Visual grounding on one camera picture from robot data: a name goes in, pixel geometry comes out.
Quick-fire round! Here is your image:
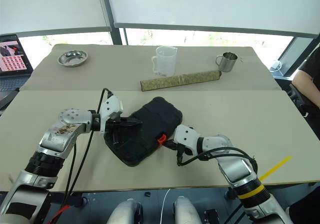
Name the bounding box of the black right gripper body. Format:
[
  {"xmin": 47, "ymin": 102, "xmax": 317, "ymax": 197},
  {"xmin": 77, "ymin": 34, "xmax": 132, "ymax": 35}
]
[{"xmin": 165, "ymin": 139, "xmax": 194, "ymax": 158}]

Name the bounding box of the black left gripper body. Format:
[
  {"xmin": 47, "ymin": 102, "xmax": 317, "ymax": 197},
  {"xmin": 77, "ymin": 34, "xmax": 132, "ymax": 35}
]
[{"xmin": 105, "ymin": 113, "xmax": 127, "ymax": 145}]

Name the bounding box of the black plastic tool case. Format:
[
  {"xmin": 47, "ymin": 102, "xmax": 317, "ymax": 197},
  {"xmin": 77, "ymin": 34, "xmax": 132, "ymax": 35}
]
[{"xmin": 102, "ymin": 96, "xmax": 184, "ymax": 168}]

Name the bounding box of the seated person in black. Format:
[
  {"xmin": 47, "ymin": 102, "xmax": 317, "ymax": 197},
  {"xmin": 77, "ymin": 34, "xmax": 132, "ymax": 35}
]
[{"xmin": 291, "ymin": 49, "xmax": 320, "ymax": 110}]

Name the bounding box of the silver rounded shape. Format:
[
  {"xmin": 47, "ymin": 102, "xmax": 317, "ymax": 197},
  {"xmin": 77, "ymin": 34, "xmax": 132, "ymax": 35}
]
[
  {"xmin": 172, "ymin": 195, "xmax": 201, "ymax": 224},
  {"xmin": 109, "ymin": 198, "xmax": 144, "ymax": 224}
]

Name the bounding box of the rolled patterned mat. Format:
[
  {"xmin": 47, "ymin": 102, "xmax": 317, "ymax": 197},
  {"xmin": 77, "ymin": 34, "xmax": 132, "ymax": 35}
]
[{"xmin": 139, "ymin": 69, "xmax": 223, "ymax": 93}]

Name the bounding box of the clear plastic measuring jug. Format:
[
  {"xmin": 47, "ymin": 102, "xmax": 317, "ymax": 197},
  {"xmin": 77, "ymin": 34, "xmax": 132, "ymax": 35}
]
[{"xmin": 150, "ymin": 45, "xmax": 179, "ymax": 78}]

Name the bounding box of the small black box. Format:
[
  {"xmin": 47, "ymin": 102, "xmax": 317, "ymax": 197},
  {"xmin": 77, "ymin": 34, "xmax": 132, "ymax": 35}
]
[{"xmin": 203, "ymin": 208, "xmax": 221, "ymax": 224}]

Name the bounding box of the round steel dish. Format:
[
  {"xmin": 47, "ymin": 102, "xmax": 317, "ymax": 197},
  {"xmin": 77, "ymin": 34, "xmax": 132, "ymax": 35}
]
[{"xmin": 57, "ymin": 49, "xmax": 89, "ymax": 68}]

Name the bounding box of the yellow tape strip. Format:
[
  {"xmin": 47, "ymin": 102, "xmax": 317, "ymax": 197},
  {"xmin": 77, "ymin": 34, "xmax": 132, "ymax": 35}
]
[{"xmin": 258, "ymin": 155, "xmax": 293, "ymax": 182}]

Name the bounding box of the steel mug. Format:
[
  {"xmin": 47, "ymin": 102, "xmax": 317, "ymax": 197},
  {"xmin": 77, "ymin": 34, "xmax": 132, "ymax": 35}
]
[{"xmin": 215, "ymin": 51, "xmax": 239, "ymax": 73}]

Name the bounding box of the open laptop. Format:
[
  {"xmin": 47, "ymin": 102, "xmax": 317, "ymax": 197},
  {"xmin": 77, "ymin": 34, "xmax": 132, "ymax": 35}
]
[{"xmin": 0, "ymin": 33, "xmax": 35, "ymax": 110}]

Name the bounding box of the black office chair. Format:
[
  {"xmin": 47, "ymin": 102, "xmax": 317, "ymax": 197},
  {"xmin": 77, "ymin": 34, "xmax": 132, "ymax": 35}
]
[{"xmin": 286, "ymin": 83, "xmax": 311, "ymax": 118}]

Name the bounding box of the white roller blind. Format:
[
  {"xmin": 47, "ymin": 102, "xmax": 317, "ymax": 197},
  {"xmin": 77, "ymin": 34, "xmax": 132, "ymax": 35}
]
[
  {"xmin": 0, "ymin": 0, "xmax": 113, "ymax": 35},
  {"xmin": 104, "ymin": 0, "xmax": 320, "ymax": 39}
]

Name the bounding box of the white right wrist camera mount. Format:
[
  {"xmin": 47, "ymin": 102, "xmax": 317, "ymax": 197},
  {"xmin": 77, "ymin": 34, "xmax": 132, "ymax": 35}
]
[{"xmin": 172, "ymin": 124, "xmax": 202, "ymax": 155}]

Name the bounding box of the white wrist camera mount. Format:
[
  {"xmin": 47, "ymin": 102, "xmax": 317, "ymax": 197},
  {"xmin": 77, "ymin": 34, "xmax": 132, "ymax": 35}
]
[
  {"xmin": 172, "ymin": 124, "xmax": 202, "ymax": 155},
  {"xmin": 98, "ymin": 94, "xmax": 125, "ymax": 133}
]

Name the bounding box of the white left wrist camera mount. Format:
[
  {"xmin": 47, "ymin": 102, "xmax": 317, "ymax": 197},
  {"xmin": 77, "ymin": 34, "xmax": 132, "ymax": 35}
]
[{"xmin": 98, "ymin": 94, "xmax": 125, "ymax": 133}]

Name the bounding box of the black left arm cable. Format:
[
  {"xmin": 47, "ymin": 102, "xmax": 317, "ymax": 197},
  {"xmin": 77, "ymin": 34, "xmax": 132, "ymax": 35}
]
[{"xmin": 63, "ymin": 87, "xmax": 114, "ymax": 211}]

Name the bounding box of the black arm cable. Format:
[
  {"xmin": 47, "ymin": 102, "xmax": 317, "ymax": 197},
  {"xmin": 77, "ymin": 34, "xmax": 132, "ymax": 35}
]
[
  {"xmin": 63, "ymin": 87, "xmax": 114, "ymax": 211},
  {"xmin": 175, "ymin": 145, "xmax": 259, "ymax": 176}
]

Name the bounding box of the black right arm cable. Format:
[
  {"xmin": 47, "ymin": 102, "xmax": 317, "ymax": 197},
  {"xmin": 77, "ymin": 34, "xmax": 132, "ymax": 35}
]
[{"xmin": 175, "ymin": 145, "xmax": 259, "ymax": 176}]

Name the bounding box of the thin white cable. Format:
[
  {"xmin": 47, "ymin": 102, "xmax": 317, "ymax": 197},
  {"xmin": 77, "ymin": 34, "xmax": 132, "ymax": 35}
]
[{"xmin": 159, "ymin": 188, "xmax": 172, "ymax": 224}]

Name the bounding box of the black hanging cable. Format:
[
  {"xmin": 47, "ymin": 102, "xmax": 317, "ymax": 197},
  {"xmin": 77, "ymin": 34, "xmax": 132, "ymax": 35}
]
[{"xmin": 223, "ymin": 185, "xmax": 245, "ymax": 224}]

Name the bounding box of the red cable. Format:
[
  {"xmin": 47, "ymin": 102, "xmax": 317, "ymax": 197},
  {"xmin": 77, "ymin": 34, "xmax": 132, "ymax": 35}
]
[{"xmin": 46, "ymin": 203, "xmax": 71, "ymax": 224}]

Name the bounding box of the dark window frame post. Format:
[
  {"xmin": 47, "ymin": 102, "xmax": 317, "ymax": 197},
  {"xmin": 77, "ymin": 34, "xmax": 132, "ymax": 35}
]
[{"xmin": 96, "ymin": 0, "xmax": 130, "ymax": 46}]

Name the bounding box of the white charger with cord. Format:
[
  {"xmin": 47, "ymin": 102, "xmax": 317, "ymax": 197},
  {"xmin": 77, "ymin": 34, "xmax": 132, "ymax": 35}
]
[{"xmin": 269, "ymin": 59, "xmax": 284, "ymax": 73}]

